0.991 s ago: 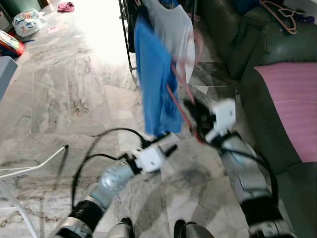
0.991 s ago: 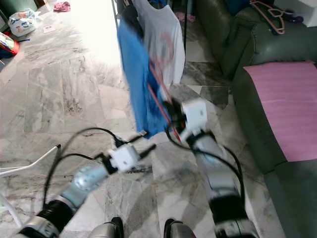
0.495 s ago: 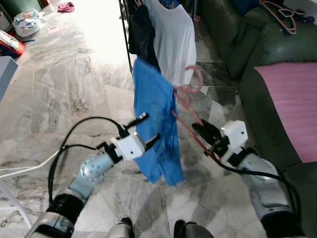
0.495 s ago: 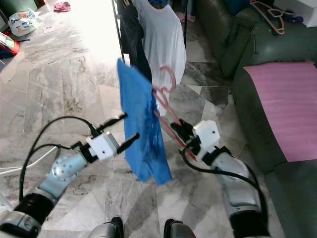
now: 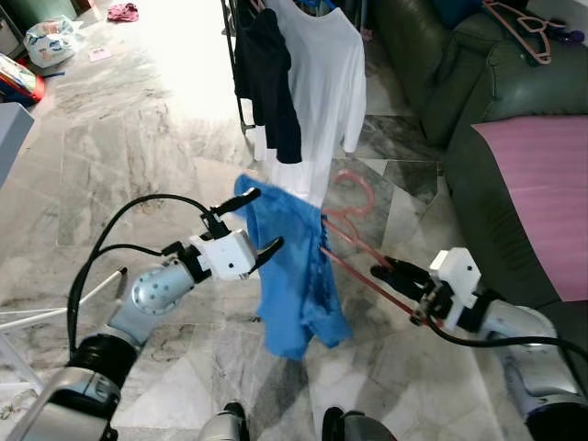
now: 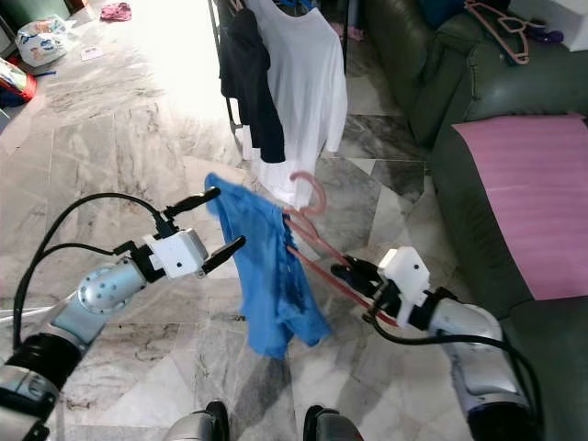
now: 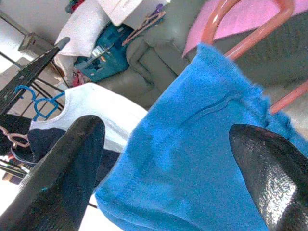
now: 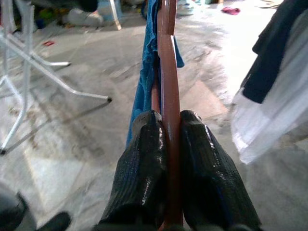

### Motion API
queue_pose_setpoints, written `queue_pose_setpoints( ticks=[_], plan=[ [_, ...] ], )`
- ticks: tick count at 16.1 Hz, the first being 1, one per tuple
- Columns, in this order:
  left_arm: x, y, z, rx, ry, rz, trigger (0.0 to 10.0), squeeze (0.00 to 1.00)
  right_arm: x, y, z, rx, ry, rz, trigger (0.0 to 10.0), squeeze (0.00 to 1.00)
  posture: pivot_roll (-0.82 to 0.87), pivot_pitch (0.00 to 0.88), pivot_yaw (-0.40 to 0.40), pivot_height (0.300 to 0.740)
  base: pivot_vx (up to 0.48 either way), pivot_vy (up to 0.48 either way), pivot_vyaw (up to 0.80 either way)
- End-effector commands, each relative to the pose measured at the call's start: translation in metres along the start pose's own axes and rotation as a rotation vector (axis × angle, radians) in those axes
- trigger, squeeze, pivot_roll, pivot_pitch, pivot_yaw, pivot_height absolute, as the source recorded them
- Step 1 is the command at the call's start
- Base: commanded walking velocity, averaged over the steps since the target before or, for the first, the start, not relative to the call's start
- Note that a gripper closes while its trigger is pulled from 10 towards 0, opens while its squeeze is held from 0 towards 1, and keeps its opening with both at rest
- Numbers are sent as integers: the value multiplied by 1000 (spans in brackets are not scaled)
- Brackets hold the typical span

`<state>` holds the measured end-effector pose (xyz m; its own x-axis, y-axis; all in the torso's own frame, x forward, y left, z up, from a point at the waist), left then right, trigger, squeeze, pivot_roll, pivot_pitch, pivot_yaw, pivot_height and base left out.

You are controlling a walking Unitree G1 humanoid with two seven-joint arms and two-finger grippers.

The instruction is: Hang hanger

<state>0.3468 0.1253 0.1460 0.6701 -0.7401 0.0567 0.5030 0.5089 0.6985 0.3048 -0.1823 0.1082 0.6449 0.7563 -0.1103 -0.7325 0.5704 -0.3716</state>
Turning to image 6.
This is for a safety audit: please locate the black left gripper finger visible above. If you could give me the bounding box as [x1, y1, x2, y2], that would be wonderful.
[167, 187, 222, 225]
[200, 236, 247, 275]

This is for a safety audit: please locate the pink plastic hanger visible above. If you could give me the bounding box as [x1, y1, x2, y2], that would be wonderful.
[280, 170, 401, 327]
[464, 0, 534, 67]

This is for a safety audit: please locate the dark green sofa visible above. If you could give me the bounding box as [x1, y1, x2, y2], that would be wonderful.
[358, 0, 588, 441]

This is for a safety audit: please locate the black t-shirt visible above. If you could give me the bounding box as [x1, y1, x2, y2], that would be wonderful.
[219, 7, 288, 164]

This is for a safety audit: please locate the robot right leg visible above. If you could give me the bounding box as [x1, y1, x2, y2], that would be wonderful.
[301, 404, 364, 441]

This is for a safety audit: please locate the robot leg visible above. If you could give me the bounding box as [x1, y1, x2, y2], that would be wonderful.
[165, 401, 231, 441]
[301, 404, 364, 441]

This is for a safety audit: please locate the white t-shirt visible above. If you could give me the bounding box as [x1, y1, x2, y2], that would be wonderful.
[243, 0, 350, 208]

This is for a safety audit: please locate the pink cushion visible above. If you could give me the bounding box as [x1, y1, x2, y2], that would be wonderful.
[453, 113, 588, 302]

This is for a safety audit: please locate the robot left leg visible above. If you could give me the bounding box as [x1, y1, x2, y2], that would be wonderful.
[165, 401, 231, 441]

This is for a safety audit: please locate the pink cloth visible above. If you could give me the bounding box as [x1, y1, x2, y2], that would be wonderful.
[99, 3, 132, 23]

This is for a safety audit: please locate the red and blue bag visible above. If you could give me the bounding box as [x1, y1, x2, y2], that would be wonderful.
[0, 57, 38, 107]

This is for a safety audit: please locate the white plastic bag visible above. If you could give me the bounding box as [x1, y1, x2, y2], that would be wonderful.
[17, 14, 73, 67]

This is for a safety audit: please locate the green bin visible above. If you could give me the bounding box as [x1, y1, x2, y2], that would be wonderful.
[0, 0, 61, 24]

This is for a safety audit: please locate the small purple object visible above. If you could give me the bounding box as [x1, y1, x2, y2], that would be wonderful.
[528, 28, 566, 45]

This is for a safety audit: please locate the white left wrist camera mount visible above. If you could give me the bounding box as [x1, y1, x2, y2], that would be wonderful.
[145, 230, 210, 279]

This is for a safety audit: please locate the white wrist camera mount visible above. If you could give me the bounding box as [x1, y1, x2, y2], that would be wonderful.
[377, 246, 431, 309]
[145, 230, 210, 279]

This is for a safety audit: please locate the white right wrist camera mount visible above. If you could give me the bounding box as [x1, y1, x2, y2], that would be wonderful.
[377, 246, 431, 309]

